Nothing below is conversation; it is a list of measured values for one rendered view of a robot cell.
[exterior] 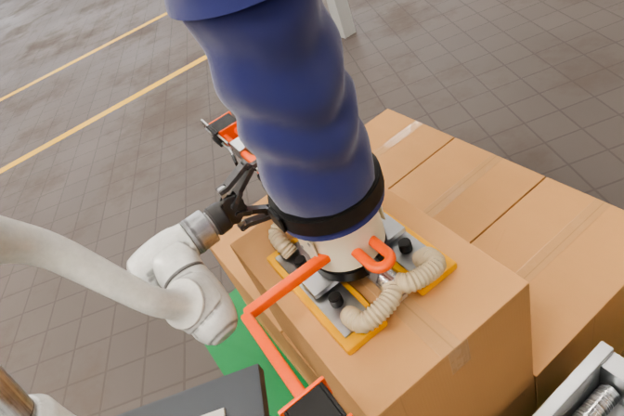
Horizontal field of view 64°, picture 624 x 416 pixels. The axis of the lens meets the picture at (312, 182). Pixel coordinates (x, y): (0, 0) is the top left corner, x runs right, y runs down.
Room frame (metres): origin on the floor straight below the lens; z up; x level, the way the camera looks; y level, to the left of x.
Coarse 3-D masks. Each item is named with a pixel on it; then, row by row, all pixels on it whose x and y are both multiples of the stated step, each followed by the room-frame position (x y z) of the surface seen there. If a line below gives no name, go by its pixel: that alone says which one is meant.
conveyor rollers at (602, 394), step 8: (600, 384) 0.48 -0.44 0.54; (608, 384) 0.47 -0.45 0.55; (592, 392) 0.47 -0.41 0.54; (600, 392) 0.46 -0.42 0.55; (608, 392) 0.46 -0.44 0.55; (616, 392) 0.45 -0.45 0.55; (584, 400) 0.46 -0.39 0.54; (592, 400) 0.45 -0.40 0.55; (600, 400) 0.45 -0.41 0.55; (608, 400) 0.44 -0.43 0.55; (616, 400) 0.44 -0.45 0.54; (584, 408) 0.45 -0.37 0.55; (592, 408) 0.44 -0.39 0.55; (600, 408) 0.43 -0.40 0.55; (608, 408) 0.43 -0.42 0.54
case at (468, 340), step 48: (384, 192) 0.93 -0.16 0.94; (240, 240) 0.97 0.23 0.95; (432, 240) 0.73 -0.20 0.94; (480, 288) 0.57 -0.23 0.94; (528, 288) 0.54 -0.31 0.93; (288, 336) 0.91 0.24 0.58; (384, 336) 0.55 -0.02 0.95; (432, 336) 0.51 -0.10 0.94; (480, 336) 0.50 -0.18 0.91; (528, 336) 0.54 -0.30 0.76; (336, 384) 0.54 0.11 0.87; (384, 384) 0.46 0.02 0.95; (432, 384) 0.45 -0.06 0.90; (480, 384) 0.49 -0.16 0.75; (528, 384) 0.54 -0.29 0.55
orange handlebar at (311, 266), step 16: (320, 256) 0.68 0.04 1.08; (368, 256) 0.63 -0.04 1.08; (384, 256) 0.62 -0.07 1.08; (304, 272) 0.66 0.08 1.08; (272, 288) 0.65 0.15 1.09; (288, 288) 0.64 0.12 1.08; (256, 304) 0.63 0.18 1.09; (272, 304) 0.63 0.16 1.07; (256, 320) 0.60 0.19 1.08; (256, 336) 0.56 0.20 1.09; (272, 352) 0.52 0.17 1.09; (288, 368) 0.48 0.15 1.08; (288, 384) 0.45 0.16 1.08
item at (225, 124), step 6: (228, 114) 1.35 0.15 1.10; (216, 120) 1.34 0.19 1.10; (222, 120) 1.33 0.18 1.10; (228, 120) 1.31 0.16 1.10; (234, 120) 1.30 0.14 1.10; (216, 126) 1.31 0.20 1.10; (222, 126) 1.29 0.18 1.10; (228, 126) 1.28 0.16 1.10; (234, 126) 1.28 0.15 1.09; (222, 132) 1.27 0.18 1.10; (228, 132) 1.27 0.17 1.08; (234, 138) 1.28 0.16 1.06
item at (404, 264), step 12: (408, 228) 0.77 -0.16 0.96; (396, 240) 0.75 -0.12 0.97; (408, 240) 0.71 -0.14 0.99; (420, 240) 0.73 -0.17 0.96; (396, 252) 0.72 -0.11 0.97; (408, 252) 0.70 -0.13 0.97; (396, 264) 0.69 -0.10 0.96; (408, 264) 0.68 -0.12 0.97; (456, 264) 0.64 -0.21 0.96; (444, 276) 0.62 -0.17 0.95; (432, 288) 0.61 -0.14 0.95
